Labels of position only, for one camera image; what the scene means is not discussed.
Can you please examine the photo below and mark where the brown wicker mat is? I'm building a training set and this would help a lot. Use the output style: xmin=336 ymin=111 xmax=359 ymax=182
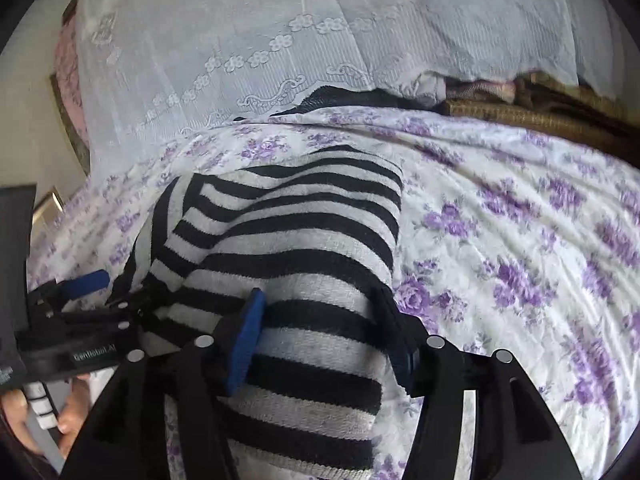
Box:
xmin=440 ymin=72 xmax=640 ymax=156

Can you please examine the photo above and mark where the black white striped sweater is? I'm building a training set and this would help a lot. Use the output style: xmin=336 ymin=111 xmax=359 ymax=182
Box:
xmin=107 ymin=145 xmax=406 ymax=480

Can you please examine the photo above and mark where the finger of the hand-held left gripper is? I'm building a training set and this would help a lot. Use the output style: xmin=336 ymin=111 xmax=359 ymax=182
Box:
xmin=30 ymin=269 xmax=111 ymax=311
xmin=50 ymin=290 xmax=151 ymax=333

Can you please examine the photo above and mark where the purple floral bedsheet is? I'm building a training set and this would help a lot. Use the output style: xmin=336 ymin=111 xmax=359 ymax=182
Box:
xmin=27 ymin=107 xmax=640 ymax=480

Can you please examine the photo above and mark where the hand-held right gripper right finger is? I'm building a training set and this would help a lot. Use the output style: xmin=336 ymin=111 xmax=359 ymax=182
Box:
xmin=372 ymin=290 xmax=583 ymax=480

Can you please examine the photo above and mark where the wooden frame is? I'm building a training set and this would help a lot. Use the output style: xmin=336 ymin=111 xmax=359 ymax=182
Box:
xmin=32 ymin=186 xmax=66 ymax=226

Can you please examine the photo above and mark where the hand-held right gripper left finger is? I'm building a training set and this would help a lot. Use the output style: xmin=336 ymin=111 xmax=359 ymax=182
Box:
xmin=62 ymin=287 xmax=268 ymax=480

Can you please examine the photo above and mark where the person's left hand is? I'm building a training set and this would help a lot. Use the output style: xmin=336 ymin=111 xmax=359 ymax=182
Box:
xmin=0 ymin=374 xmax=93 ymax=456

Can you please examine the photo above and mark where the white lace cloth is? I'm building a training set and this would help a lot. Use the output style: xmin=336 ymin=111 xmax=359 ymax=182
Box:
xmin=75 ymin=0 xmax=621 ymax=176

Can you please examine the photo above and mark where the dark cloth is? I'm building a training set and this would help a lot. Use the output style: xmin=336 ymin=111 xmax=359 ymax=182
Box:
xmin=235 ymin=85 xmax=426 ymax=123

